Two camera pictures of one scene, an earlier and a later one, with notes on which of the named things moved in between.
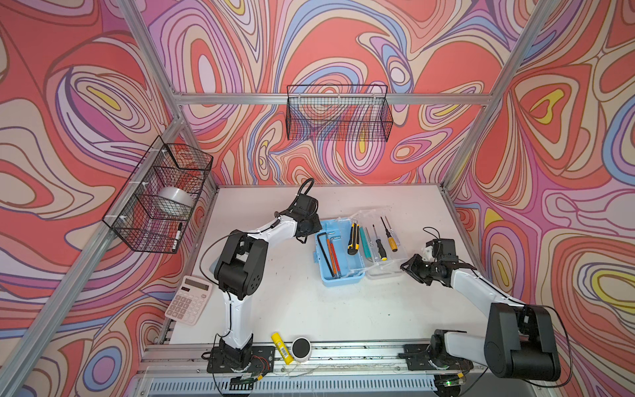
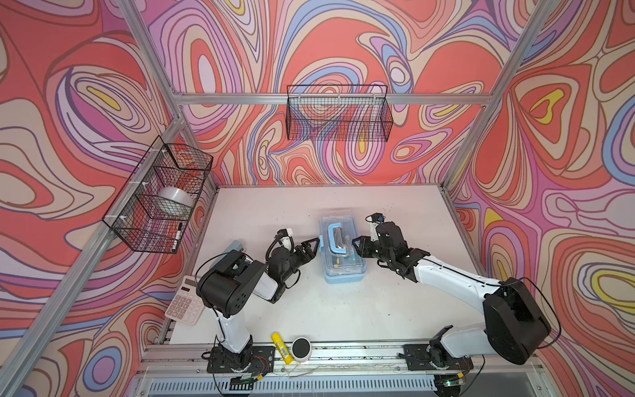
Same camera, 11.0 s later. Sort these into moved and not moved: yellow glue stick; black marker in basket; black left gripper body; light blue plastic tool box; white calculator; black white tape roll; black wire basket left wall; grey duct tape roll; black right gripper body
Moved: black right gripper body; black left gripper body; light blue plastic tool box
Not moved: black wire basket left wall; grey duct tape roll; black marker in basket; white calculator; black white tape roll; yellow glue stick
